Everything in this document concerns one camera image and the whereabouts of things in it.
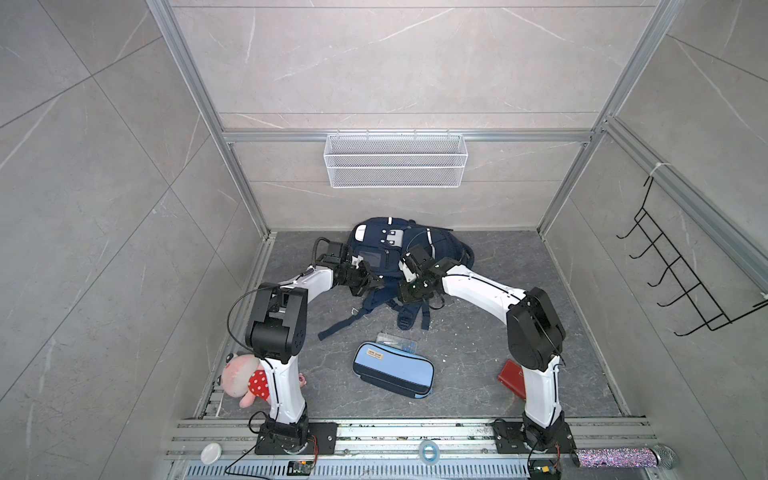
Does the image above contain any white wire mesh basket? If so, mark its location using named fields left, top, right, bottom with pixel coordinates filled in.
left=323, top=133, right=469, bottom=189

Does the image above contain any navy blue student backpack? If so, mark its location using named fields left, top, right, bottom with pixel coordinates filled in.
left=318, top=217, right=475, bottom=341

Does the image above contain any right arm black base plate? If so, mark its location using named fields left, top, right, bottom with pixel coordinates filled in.
left=490, top=415, right=576, bottom=454

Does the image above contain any clear tape roll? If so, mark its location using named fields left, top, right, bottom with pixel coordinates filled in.
left=418, top=439, right=441, bottom=465

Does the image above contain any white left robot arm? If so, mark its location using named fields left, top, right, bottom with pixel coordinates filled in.
left=244, top=237, right=383, bottom=451

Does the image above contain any aluminium rail frame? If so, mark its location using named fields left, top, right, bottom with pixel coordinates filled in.
left=161, top=417, right=670, bottom=479

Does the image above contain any pink plush doll red dress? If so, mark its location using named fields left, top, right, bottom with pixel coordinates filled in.
left=218, top=354, right=306, bottom=417

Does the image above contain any white round cap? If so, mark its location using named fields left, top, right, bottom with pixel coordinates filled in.
left=200, top=442, right=223, bottom=465

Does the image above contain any glittery purple tube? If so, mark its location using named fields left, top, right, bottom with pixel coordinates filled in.
left=574, top=444, right=679, bottom=470

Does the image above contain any clear plastic eraser box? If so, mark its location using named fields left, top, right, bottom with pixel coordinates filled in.
left=376, top=332, right=417, bottom=354

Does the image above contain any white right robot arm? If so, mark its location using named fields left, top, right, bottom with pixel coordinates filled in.
left=398, top=246, right=566, bottom=452

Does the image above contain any red wallet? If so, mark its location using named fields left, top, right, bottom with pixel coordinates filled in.
left=497, top=359, right=527, bottom=400

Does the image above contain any light blue pencil case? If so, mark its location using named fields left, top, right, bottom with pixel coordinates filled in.
left=353, top=342, right=435, bottom=399

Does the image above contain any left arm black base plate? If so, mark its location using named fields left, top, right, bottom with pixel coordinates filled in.
left=255, top=422, right=338, bottom=455

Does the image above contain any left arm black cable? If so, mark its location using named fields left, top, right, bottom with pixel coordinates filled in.
left=310, top=236, right=334, bottom=268

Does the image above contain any black wire hook rack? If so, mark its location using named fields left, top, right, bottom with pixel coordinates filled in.
left=616, top=176, right=767, bottom=338

